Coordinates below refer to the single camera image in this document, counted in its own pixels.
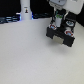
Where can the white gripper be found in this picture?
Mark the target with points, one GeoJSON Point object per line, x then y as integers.
{"type": "Point", "coordinates": [63, 4]}

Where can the black kcup holder drawer box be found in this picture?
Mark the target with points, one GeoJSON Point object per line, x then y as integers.
{"type": "Point", "coordinates": [59, 34]}

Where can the blue lid kcup in drawer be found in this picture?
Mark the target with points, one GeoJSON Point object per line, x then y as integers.
{"type": "Point", "coordinates": [69, 23]}

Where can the red white kcup in drawer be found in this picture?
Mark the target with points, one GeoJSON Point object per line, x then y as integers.
{"type": "Point", "coordinates": [52, 26]}

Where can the red lid kcup in drawer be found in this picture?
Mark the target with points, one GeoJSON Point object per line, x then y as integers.
{"type": "Point", "coordinates": [68, 32]}

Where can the black monitor left background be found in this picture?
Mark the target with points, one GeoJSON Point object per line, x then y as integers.
{"type": "Point", "coordinates": [9, 8]}

